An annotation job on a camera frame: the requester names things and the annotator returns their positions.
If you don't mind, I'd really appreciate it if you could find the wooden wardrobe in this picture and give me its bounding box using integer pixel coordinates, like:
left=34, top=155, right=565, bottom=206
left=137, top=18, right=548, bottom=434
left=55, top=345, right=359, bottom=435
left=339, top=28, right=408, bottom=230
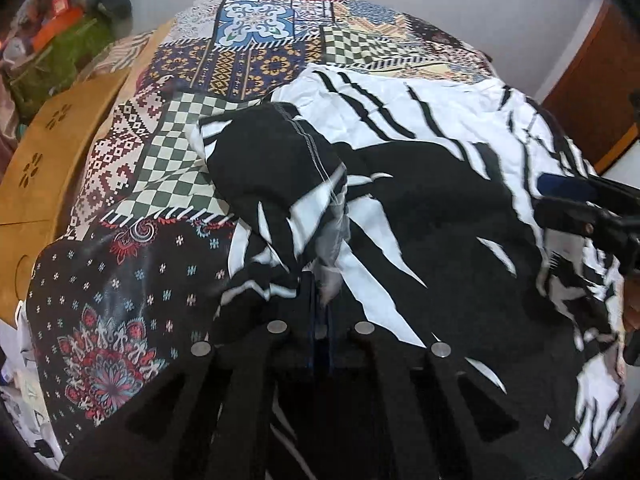
left=544, top=1, right=639, bottom=174

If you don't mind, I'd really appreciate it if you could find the patchwork patterned bed quilt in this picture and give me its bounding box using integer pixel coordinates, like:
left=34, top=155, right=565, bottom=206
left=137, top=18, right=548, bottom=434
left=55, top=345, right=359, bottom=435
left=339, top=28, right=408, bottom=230
left=21, top=0, right=494, bottom=455

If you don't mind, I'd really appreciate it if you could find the orange box on pile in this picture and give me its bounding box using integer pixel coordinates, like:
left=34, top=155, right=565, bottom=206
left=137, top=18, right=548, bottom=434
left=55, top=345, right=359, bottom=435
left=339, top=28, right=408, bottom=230
left=32, top=6, right=84, bottom=52

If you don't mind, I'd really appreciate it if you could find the green patterned storage bag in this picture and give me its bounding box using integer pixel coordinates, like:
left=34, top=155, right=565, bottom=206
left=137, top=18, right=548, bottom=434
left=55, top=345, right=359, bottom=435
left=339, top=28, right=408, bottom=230
left=6, top=18, right=114, bottom=122

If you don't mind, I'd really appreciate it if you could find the black and white patterned shirt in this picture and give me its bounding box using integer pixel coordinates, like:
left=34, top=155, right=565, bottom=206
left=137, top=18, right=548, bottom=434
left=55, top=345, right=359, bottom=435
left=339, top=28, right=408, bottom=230
left=189, top=65, right=626, bottom=479

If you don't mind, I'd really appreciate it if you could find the person's right hand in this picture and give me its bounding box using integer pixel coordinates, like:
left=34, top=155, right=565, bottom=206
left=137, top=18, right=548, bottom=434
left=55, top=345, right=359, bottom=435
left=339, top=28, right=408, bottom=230
left=623, top=276, right=640, bottom=332

